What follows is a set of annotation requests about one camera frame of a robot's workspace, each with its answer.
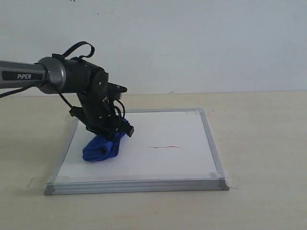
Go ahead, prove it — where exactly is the white board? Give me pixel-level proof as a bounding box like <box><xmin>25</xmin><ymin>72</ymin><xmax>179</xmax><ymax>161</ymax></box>
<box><xmin>44</xmin><ymin>109</ymin><xmax>224</xmax><ymax>196</ymax></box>

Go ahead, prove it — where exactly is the clear tape front right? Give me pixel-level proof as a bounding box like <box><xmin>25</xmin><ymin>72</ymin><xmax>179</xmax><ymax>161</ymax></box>
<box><xmin>211</xmin><ymin>172</ymin><xmax>239</xmax><ymax>191</ymax></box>

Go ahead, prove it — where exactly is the blue cloth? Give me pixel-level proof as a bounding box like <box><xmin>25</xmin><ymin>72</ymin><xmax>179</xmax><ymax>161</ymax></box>
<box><xmin>82</xmin><ymin>119</ymin><xmax>129</xmax><ymax>162</ymax></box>

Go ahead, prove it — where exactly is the clear tape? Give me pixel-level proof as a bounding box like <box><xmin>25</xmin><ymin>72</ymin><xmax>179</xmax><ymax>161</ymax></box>
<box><xmin>27</xmin><ymin>177</ymin><xmax>48</xmax><ymax>190</ymax></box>
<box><xmin>185</xmin><ymin>108</ymin><xmax>214</xmax><ymax>115</ymax></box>
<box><xmin>211</xmin><ymin>172</ymin><xmax>239</xmax><ymax>191</ymax></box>

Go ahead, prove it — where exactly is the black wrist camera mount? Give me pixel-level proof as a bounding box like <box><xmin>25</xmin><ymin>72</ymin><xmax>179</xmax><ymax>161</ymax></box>
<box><xmin>107</xmin><ymin>82</ymin><xmax>128</xmax><ymax>100</ymax></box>

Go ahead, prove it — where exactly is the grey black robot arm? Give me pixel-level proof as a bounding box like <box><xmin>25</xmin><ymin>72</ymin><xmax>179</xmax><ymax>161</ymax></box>
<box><xmin>0</xmin><ymin>57</ymin><xmax>134</xmax><ymax>139</ymax></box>

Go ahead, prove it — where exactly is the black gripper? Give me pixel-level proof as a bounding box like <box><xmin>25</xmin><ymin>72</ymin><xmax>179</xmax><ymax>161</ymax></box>
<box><xmin>70</xmin><ymin>93</ymin><xmax>134</xmax><ymax>137</ymax></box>

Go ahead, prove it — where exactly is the clear tape front left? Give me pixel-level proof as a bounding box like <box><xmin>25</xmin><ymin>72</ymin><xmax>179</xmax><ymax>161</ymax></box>
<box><xmin>27</xmin><ymin>177</ymin><xmax>48</xmax><ymax>190</ymax></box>

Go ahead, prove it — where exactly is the clear tape back right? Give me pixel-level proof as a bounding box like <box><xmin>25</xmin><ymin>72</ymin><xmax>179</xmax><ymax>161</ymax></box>
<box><xmin>185</xmin><ymin>108</ymin><xmax>214</xmax><ymax>115</ymax></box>

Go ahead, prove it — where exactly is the black cable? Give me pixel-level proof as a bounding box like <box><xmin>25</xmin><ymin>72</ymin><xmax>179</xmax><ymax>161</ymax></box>
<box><xmin>0</xmin><ymin>41</ymin><xmax>95</xmax><ymax>111</ymax></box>

